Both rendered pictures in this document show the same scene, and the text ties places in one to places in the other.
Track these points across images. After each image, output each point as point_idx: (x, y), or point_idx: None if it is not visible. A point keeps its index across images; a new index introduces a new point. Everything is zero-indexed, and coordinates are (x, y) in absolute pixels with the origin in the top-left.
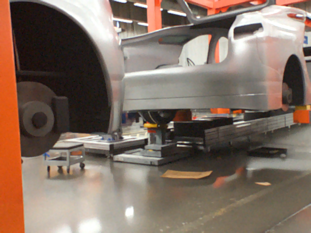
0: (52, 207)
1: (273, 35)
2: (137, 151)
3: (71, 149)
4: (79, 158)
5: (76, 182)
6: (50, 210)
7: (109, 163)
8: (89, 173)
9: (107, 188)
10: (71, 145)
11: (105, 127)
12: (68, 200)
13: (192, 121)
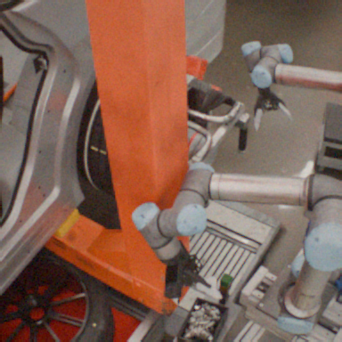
0: (246, 29)
1: None
2: (234, 288)
3: (325, 109)
4: (320, 143)
5: (272, 92)
6: (243, 24)
7: (280, 208)
8: (283, 135)
9: (212, 67)
10: (328, 109)
11: None
12: (240, 41)
13: (34, 325)
